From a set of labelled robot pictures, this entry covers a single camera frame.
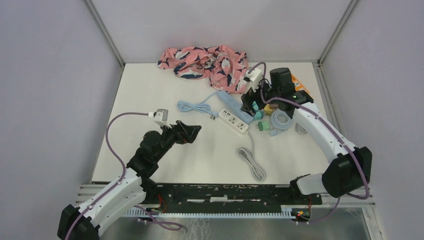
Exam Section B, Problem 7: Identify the light blue power strip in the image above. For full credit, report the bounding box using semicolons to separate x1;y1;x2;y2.
216;91;254;125

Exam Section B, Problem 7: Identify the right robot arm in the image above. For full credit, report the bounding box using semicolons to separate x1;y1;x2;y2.
240;67;373;204

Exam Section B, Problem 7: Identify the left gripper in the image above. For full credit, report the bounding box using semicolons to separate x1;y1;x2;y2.
153;120;201;162

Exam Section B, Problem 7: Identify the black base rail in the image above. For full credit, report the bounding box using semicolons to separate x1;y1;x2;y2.
141;183;323;219

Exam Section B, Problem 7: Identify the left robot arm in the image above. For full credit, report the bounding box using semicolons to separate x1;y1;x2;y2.
57;120;202;240

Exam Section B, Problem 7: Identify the grey white-strip cable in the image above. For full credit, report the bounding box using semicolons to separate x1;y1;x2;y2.
236;131;267;184

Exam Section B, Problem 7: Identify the orange power strip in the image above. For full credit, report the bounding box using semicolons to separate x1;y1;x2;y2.
291;74;310;94

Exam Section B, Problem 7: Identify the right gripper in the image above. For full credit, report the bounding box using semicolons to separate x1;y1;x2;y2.
240;76;281;117

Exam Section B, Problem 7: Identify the green adapter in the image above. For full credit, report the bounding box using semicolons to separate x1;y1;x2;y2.
257;121;271;132

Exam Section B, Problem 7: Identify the white power strip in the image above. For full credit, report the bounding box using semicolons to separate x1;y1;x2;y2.
218;108;249;135

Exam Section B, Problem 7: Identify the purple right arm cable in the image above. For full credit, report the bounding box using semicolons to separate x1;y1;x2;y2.
247;61;371;225

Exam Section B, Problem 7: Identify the light blue strip cable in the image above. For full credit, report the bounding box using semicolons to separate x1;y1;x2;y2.
176;91;220;121

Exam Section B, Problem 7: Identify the blue round-socket cable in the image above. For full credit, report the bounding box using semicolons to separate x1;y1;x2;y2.
268;109;295;137

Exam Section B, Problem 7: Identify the teal adapter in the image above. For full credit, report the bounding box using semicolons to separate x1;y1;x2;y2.
252;101;259;112
253;110;264;121

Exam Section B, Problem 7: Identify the pink patterned cloth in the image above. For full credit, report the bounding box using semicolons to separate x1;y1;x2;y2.
157;45;249;94

